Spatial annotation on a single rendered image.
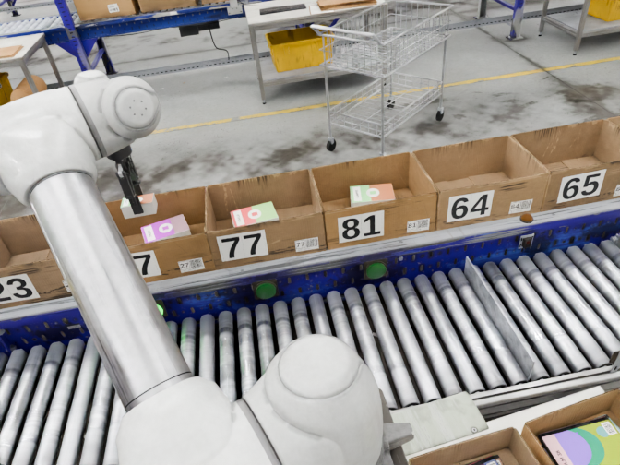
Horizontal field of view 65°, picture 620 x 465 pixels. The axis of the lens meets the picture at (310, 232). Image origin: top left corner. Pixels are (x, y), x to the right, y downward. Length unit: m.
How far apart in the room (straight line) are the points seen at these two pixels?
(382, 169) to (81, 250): 1.36
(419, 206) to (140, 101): 1.08
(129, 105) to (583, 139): 1.82
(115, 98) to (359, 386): 0.58
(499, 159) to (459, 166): 0.16
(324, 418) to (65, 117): 0.61
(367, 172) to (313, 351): 1.31
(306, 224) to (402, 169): 0.51
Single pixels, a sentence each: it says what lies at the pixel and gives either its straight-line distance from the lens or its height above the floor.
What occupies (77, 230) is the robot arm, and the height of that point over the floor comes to 1.59.
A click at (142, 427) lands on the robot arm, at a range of 0.69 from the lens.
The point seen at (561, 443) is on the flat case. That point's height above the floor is 0.80.
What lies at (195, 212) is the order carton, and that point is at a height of 0.94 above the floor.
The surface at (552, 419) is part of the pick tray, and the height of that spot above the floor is 0.82.
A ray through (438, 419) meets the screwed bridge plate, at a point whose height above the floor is 0.75.
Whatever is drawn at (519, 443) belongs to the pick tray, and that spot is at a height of 0.83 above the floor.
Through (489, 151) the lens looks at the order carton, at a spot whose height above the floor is 0.99.
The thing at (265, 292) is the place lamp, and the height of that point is 0.82.
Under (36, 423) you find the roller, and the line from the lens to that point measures 1.75.
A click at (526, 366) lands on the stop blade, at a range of 1.60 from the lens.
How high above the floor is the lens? 2.00
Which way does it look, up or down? 38 degrees down
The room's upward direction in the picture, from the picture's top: 7 degrees counter-clockwise
